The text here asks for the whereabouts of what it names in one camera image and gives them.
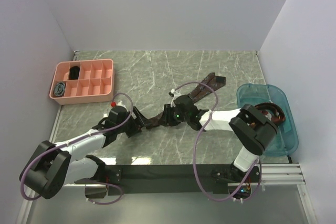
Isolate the pink compartment organizer tray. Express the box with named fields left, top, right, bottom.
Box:
left=49, top=59, right=114, bottom=105

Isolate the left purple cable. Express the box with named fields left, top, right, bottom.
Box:
left=19, top=92, right=133, bottom=205

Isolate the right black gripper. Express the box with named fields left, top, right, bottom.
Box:
left=157, top=104, right=190, bottom=126

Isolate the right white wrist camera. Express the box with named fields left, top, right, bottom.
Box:
left=169, top=89, right=181, bottom=99

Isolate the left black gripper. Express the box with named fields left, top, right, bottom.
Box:
left=116, top=106, right=152, bottom=137

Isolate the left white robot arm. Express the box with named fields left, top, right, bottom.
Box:
left=19, top=105, right=152, bottom=199

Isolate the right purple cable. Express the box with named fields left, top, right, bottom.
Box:
left=172, top=81, right=263, bottom=204

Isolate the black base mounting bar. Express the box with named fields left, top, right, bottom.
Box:
left=99, top=164, right=245, bottom=194

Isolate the black rolled tie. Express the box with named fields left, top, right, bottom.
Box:
left=68, top=66, right=80, bottom=80

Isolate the grey patterned rolled tie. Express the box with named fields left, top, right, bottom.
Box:
left=53, top=82, right=66, bottom=97

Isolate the brown blue floral tie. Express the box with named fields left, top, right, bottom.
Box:
left=146, top=72, right=226, bottom=130

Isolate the teal transparent plastic bin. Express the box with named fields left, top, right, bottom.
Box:
left=236, top=83, right=299, bottom=157

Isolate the dark red patterned tie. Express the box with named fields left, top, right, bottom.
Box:
left=255, top=102, right=286, bottom=126

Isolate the aluminium frame rail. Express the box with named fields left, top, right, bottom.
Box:
left=17, top=164, right=307, bottom=223

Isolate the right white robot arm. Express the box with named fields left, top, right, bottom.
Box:
left=159, top=95, right=278, bottom=182

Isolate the purple cable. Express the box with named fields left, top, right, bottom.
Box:
left=172, top=81, right=263, bottom=204
left=19, top=92, right=133, bottom=205

